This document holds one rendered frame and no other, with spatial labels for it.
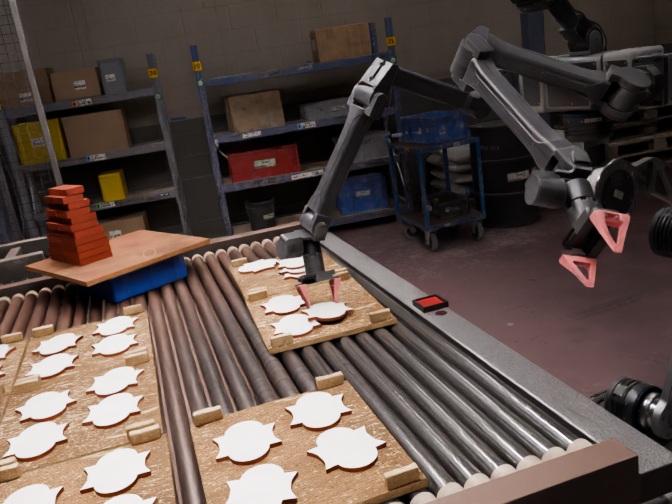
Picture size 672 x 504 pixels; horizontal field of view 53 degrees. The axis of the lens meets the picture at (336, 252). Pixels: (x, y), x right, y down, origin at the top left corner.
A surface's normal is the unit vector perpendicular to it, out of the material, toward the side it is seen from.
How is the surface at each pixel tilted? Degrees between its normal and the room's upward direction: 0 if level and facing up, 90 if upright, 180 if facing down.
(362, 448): 0
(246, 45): 90
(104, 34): 90
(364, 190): 90
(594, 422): 0
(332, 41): 87
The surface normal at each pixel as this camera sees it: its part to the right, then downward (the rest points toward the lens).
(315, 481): -0.14, -0.95
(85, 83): 0.19, 0.25
